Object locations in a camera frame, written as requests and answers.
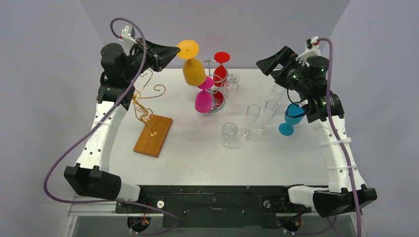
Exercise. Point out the clear etched goblet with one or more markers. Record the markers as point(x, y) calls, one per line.
point(229, 134)

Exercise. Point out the clear glass back gold rack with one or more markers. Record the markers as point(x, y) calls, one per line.
point(277, 93)

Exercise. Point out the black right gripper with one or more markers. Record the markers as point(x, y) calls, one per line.
point(285, 61)

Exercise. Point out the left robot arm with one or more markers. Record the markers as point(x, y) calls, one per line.
point(90, 175)

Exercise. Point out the yellow wine glass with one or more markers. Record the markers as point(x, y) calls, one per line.
point(193, 71)

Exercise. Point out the clear champagne flute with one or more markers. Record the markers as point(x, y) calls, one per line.
point(252, 114)

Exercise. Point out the pink wine glass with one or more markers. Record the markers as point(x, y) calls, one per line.
point(203, 100)

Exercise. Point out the red wine glass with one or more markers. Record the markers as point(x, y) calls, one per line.
point(219, 77)

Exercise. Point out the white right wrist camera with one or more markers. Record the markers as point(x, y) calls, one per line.
point(312, 48)

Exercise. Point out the blue wine glass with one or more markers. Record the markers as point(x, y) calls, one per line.
point(293, 116)

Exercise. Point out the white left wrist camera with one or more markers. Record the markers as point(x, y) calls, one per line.
point(127, 36)

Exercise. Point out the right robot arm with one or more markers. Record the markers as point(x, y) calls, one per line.
point(309, 74)

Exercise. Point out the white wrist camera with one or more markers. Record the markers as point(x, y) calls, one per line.
point(312, 48)
point(127, 36)

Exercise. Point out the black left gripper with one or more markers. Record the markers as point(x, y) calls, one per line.
point(159, 56)

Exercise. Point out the clear glass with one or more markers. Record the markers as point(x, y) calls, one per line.
point(232, 82)
point(269, 111)

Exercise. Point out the gold rack with wooden base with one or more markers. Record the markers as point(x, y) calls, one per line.
point(156, 128)

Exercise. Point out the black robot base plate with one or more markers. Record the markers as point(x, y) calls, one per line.
point(217, 206)

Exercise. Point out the silver wire glass rack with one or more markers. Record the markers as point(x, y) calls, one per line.
point(209, 66)

